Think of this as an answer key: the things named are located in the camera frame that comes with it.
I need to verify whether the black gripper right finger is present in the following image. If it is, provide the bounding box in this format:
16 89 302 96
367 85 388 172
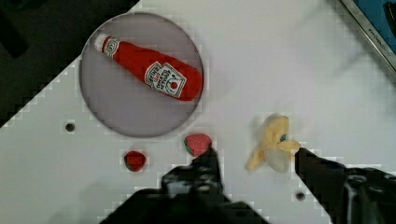
295 148 396 224

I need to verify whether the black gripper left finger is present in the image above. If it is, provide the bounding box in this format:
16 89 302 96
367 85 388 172
161 148 223 198

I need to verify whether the plush peeled banana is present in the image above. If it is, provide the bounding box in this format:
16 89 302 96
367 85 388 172
247 116 301 173

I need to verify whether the black toaster oven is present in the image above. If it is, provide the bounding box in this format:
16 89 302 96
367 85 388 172
336 0 396 73

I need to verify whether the light red plush strawberry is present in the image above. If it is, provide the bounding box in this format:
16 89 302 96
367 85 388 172
184 133 212 157

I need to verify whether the dark red plush strawberry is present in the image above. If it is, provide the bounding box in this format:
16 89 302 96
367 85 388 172
124 151 147 172

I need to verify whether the grey round plate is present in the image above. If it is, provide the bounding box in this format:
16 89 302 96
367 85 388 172
79 12 204 137

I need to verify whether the plush ketchup bottle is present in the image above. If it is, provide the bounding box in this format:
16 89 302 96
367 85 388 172
94 34 204 102

